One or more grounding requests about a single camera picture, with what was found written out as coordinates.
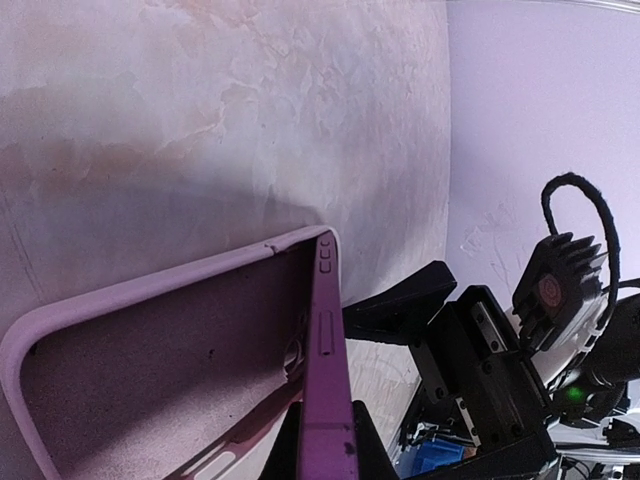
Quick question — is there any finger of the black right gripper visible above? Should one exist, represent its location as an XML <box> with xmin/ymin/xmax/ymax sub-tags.
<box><xmin>342</xmin><ymin>260</ymin><xmax>457</xmax><ymax>345</ymax></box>

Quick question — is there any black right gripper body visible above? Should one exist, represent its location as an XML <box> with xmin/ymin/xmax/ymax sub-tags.
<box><xmin>409</xmin><ymin>286</ymin><xmax>558</xmax><ymax>470</ymax></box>

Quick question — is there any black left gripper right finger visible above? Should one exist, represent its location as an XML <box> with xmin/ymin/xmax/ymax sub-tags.
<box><xmin>352</xmin><ymin>400</ymin><xmax>399</xmax><ymax>480</ymax></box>

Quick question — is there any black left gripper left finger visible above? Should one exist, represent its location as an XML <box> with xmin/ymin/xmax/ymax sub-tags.
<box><xmin>262</xmin><ymin>401</ymin><xmax>303</xmax><ymax>480</ymax></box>

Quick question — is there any black phone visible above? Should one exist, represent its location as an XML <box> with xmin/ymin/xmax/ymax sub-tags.
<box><xmin>296</xmin><ymin>231</ymin><xmax>359</xmax><ymax>479</ymax></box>

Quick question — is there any clear pink phone case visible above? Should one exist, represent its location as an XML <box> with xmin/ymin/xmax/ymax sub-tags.
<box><xmin>1</xmin><ymin>226</ymin><xmax>340</xmax><ymax>479</ymax></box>

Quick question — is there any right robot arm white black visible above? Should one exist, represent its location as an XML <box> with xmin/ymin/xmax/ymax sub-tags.
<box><xmin>343</xmin><ymin>257</ymin><xmax>639</xmax><ymax>479</ymax></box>

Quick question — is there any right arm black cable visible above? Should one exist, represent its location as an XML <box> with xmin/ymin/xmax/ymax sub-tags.
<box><xmin>540</xmin><ymin>172</ymin><xmax>640</xmax><ymax>311</ymax></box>

